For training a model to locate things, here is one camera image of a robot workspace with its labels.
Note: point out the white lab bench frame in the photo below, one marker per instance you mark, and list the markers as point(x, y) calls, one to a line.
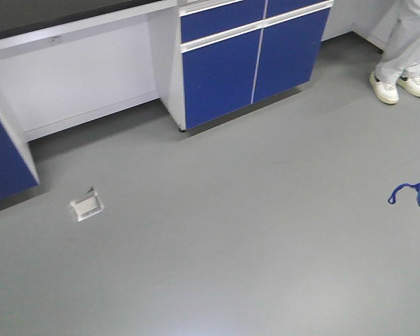
point(62, 76)

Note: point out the right white sneaker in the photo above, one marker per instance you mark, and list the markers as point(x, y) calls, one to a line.
point(410, 85)

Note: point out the white sneaker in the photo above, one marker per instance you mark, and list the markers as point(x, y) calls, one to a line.
point(410, 85)
point(385, 92)

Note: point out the blue door lab cabinet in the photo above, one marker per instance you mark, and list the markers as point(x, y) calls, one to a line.
point(213, 58)

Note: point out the left white sneaker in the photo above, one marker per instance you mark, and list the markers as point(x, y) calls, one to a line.
point(385, 92)

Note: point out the person in white trousers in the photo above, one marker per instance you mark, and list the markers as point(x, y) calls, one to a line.
point(402, 53)

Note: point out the white floor outlet box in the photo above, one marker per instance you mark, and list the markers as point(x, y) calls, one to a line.
point(87, 206)

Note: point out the blue left cabinet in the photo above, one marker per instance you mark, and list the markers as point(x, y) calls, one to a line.
point(17, 169)

